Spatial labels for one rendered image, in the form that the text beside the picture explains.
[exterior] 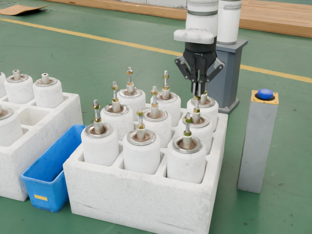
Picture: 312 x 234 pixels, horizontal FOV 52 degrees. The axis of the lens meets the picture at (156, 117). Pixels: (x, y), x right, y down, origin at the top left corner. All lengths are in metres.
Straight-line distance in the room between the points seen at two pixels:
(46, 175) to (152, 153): 0.40
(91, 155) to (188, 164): 0.25
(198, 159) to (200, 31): 0.29
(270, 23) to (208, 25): 2.06
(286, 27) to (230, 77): 1.43
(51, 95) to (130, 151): 0.46
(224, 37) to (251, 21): 1.48
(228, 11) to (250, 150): 0.60
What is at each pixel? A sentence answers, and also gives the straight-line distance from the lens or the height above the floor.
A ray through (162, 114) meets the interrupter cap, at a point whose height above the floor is 0.25.
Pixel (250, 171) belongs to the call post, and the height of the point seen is 0.08.
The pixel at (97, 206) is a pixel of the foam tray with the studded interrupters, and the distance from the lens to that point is 0.93.
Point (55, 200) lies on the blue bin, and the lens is 0.97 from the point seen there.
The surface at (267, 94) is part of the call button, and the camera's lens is 0.90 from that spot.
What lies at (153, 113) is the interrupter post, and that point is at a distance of 0.90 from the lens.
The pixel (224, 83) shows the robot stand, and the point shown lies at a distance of 1.41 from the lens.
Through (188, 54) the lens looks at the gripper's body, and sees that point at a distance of 0.81.
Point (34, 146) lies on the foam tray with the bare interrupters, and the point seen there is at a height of 0.14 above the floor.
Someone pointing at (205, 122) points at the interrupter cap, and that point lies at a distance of 0.88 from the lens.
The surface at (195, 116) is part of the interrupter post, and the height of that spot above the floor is 0.27.
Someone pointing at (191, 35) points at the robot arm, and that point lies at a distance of 0.72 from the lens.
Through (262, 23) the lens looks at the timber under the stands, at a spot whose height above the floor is 0.06.
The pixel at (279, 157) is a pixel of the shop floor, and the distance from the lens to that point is 1.24.
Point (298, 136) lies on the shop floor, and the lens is 1.39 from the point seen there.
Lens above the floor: 0.70
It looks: 30 degrees down
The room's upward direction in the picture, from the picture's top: straight up
